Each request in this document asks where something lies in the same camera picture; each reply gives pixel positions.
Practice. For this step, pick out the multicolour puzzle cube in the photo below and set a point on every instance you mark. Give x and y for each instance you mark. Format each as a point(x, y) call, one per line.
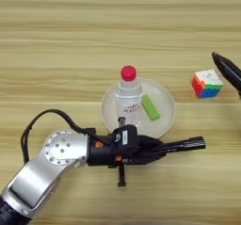
point(207, 84)

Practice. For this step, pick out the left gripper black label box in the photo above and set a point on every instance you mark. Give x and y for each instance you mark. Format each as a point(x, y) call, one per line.
point(127, 139)

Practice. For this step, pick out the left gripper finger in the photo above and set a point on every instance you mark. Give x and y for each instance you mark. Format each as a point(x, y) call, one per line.
point(147, 159)
point(150, 142)

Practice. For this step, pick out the round beige plate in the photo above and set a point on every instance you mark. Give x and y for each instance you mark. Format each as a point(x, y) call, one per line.
point(163, 109)

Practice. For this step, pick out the clear water bottle red cap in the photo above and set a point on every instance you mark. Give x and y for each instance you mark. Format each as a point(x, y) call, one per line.
point(128, 100)

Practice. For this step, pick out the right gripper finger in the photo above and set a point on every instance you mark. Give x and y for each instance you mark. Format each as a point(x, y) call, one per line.
point(229, 70)

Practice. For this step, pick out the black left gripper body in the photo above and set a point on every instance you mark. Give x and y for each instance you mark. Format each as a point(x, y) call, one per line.
point(100, 152)

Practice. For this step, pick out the green rectangular block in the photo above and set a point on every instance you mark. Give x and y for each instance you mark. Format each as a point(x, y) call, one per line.
point(150, 107)

